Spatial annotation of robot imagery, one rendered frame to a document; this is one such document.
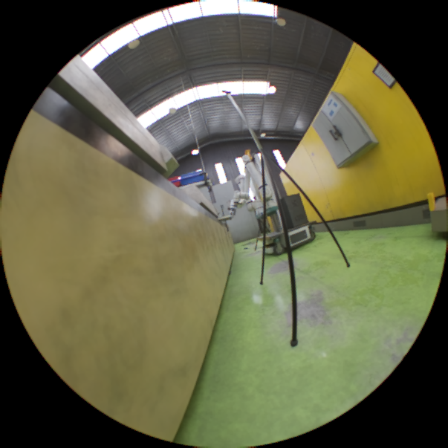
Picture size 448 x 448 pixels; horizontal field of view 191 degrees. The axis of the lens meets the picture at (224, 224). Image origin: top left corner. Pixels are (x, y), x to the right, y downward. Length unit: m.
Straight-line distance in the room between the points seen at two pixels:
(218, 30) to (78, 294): 9.49
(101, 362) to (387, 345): 0.68
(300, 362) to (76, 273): 0.60
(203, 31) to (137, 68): 3.85
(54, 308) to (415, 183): 1.99
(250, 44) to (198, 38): 2.69
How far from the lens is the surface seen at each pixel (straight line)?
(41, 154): 0.26
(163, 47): 9.43
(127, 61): 9.36
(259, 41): 9.76
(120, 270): 0.27
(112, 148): 0.36
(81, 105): 0.40
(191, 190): 1.18
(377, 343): 0.61
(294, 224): 2.19
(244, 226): 7.56
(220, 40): 9.43
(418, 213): 1.84
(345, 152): 1.92
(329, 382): 0.52
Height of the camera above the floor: 0.48
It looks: 6 degrees up
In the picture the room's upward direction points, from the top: 16 degrees counter-clockwise
